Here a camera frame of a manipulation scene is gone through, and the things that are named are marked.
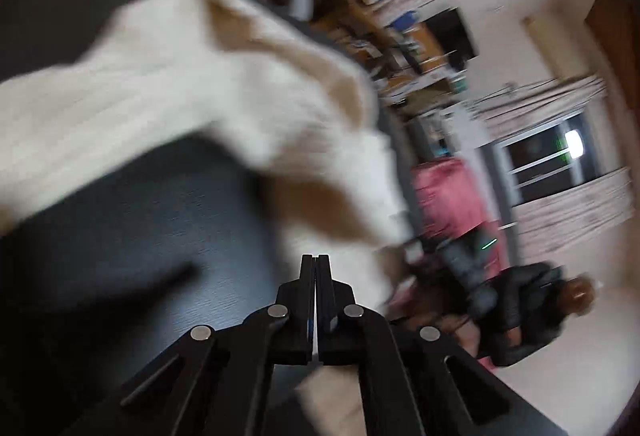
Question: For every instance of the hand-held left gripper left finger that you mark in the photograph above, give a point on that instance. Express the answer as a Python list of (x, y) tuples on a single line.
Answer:
[(309, 301)]

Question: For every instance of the red quilt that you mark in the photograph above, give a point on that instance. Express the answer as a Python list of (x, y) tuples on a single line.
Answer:
[(450, 201)]

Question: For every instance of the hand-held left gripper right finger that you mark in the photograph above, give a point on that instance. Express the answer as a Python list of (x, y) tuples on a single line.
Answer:
[(324, 301)]

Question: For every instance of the cream knitted sweater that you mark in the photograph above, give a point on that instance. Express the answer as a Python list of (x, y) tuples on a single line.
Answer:
[(175, 91)]

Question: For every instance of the dark glass window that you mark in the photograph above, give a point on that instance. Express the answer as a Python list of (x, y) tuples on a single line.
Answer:
[(545, 156)]

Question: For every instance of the cluttered wooden desk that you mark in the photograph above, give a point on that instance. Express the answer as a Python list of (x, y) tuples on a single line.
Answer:
[(360, 16)]

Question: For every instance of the black monitor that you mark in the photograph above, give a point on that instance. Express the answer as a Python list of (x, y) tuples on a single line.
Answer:
[(452, 33)]

